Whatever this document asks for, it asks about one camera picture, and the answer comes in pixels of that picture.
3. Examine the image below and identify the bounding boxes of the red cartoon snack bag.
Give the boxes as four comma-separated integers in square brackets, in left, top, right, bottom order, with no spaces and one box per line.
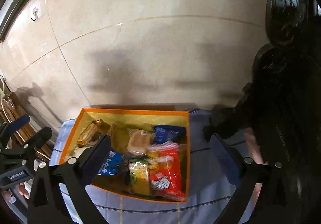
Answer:
[147,141,186,202]

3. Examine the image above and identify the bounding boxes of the orange white biscuit packet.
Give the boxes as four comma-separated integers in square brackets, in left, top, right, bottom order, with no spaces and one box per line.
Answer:
[127,130,154,157]

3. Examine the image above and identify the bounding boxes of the person's left hand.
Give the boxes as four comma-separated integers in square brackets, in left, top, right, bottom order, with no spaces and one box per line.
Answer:
[2,182,30,202]

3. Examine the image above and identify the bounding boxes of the wooden chair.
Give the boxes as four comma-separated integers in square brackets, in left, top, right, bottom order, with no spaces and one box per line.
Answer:
[1,75,37,148]

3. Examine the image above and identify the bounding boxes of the pink floral cloth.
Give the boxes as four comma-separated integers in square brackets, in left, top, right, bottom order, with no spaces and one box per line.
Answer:
[244,128,268,206]

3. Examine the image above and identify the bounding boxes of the light blue checked tablecloth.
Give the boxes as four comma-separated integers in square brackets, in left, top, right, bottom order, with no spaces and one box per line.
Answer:
[48,109,254,224]

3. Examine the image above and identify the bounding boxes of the golden wrapped pastry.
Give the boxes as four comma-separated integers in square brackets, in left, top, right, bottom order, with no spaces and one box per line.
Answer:
[77,119,104,147]

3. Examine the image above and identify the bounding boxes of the dark blue snack packet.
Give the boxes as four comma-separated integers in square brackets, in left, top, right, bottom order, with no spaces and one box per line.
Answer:
[97,149,129,176]

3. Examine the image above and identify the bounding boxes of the yellow green snack packet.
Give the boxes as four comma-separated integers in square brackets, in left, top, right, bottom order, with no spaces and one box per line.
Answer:
[128,159,151,196]

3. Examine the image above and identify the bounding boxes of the orange cardboard box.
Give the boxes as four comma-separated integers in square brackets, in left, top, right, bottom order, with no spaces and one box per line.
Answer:
[59,108,190,203]

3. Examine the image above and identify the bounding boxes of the wall hook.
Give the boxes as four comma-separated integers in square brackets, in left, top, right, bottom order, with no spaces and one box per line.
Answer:
[31,7,39,21]

